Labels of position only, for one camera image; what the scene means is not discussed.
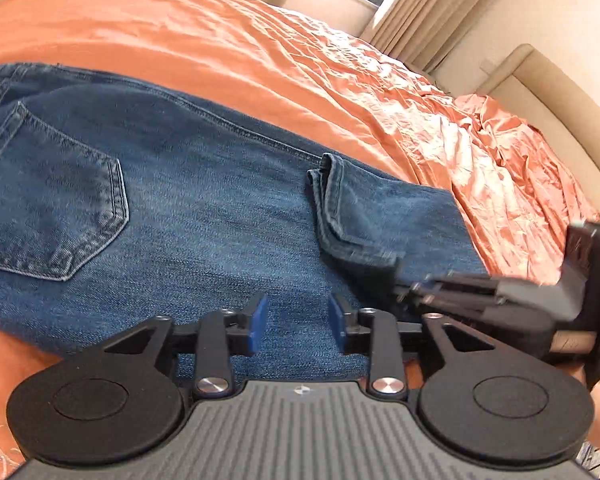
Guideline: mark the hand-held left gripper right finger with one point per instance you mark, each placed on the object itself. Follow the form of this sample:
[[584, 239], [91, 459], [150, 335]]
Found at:
[[339, 319]]

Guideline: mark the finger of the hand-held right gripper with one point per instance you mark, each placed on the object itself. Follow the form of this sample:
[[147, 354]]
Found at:
[[460, 282], [450, 304]]

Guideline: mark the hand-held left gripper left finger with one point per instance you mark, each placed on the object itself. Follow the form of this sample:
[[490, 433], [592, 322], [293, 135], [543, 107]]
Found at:
[[256, 321]]

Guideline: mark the blue denim pants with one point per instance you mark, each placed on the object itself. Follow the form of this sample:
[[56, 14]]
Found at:
[[190, 220]]

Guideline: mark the person's right hand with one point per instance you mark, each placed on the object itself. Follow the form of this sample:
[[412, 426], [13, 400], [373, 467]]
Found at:
[[575, 343]]

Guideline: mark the orange crumpled duvet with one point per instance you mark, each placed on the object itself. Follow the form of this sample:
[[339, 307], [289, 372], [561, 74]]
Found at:
[[525, 180]]

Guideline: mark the person's white printed clothing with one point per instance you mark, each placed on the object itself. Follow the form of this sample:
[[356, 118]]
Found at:
[[595, 455]]

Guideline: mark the beige padded headboard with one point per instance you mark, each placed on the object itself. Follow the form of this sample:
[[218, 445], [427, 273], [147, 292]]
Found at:
[[560, 110]]

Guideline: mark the orange bed sheet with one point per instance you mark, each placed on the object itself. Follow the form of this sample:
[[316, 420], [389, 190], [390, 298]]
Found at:
[[280, 60]]

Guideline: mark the wall socket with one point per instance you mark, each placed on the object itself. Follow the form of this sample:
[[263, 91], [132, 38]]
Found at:
[[487, 65]]

